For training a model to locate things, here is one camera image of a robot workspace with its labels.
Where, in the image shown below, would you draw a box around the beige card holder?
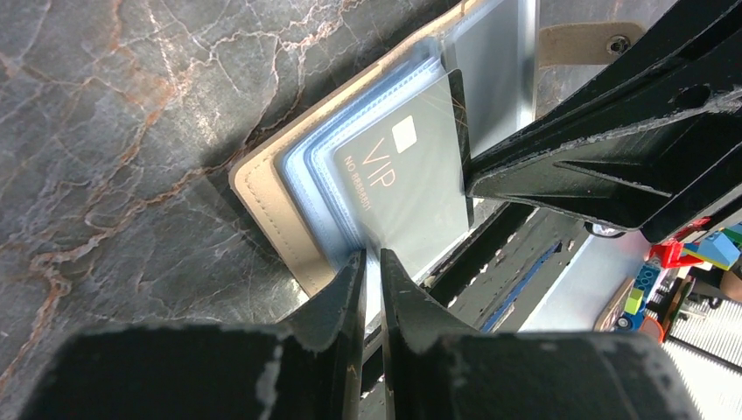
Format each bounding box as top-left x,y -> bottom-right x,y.
229,1 -> 646,341

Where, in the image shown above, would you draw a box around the colourful toy bricks outside cell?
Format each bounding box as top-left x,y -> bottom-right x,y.
604,223 -> 741,343

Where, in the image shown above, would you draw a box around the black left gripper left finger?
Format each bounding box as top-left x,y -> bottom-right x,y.
20,252 -> 367,419

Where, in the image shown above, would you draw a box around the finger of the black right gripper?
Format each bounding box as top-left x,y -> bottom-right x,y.
466,40 -> 742,245
469,1 -> 741,174

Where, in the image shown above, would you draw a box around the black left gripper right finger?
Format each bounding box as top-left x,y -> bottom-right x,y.
381,249 -> 687,419

